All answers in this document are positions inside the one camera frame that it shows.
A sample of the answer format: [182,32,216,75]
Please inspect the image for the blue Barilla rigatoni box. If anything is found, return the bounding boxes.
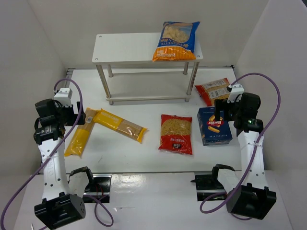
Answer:
[197,107,232,146]

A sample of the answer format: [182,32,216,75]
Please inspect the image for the yellow spaghetti bag clear window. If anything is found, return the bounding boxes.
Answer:
[93,109,147,143]

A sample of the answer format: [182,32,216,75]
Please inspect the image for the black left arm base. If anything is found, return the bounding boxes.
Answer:
[68,166,112,203]

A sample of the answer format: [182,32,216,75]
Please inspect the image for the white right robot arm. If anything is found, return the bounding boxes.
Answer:
[213,92,277,220]

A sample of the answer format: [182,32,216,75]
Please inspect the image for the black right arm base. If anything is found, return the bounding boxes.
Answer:
[190,164,234,201]

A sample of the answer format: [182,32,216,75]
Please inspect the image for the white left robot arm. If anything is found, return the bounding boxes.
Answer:
[34,99,86,230]

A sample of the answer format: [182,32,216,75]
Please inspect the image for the red fusilli pasta bag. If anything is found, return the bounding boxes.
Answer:
[159,114,192,155]

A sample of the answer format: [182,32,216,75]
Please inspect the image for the white two-tier metal shelf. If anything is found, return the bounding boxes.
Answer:
[92,33,203,104]

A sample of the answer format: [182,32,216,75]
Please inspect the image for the blue orange pasta bag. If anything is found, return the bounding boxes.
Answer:
[152,21,200,62]

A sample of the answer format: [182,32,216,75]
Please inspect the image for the red macaroni bag with labels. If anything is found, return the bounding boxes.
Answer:
[195,78,230,106]

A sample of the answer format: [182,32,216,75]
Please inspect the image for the yellow spaghetti bag with barcode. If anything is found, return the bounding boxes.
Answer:
[64,108,98,158]

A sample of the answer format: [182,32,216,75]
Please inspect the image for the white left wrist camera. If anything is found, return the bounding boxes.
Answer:
[54,88,72,107]

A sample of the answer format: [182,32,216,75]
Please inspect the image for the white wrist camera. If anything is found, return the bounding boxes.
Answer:
[227,84,244,103]
[54,88,72,107]

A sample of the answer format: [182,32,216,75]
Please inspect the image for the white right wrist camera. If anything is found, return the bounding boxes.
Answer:
[227,84,244,103]

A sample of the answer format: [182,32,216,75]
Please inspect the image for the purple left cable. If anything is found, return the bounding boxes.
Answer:
[0,78,115,230]

